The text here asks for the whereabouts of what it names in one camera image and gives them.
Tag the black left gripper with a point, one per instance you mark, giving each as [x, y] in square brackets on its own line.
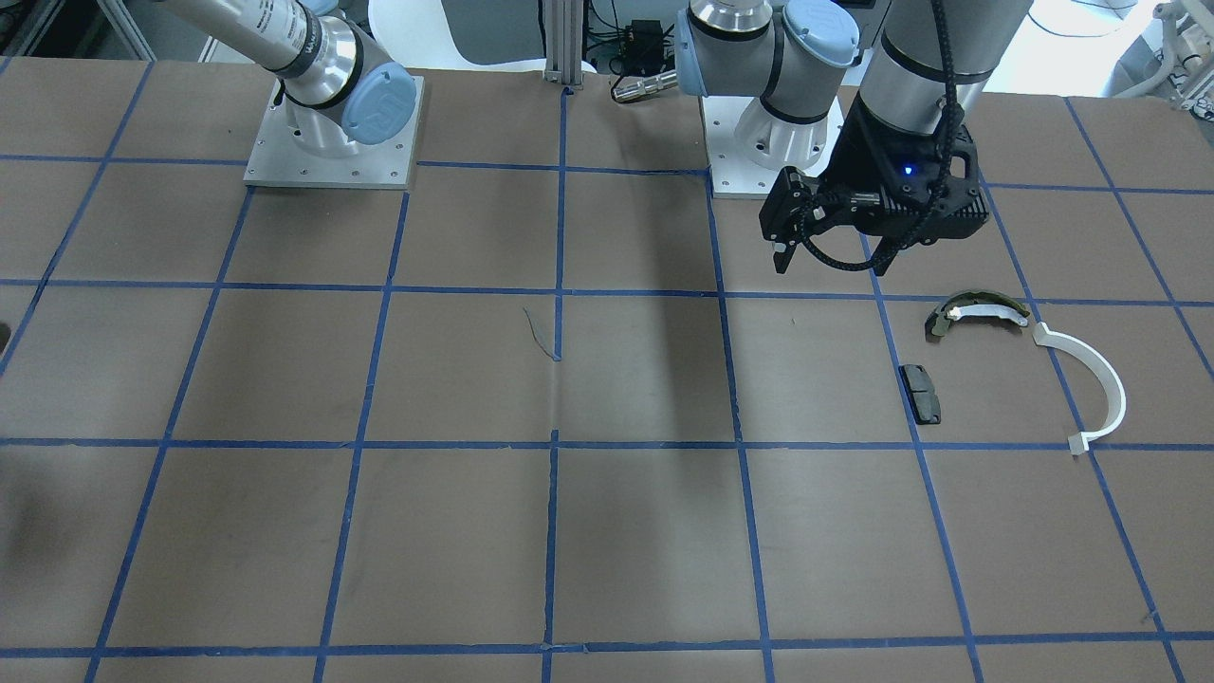
[869, 140]

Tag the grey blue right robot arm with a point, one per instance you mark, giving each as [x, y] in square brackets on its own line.
[324, 63]

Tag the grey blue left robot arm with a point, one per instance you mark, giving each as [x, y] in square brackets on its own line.
[928, 64]

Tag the green curved brake shoe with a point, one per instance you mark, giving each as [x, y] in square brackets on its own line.
[975, 304]

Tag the grey brake pad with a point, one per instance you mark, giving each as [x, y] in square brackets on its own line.
[921, 393]

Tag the loose blue tape thread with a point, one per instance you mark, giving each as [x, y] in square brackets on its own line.
[539, 336]

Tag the white plastic chair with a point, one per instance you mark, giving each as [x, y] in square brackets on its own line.
[418, 35]

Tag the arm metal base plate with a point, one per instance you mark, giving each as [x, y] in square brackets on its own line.
[297, 148]
[747, 147]

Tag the aluminium frame post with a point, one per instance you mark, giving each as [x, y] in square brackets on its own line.
[563, 24]

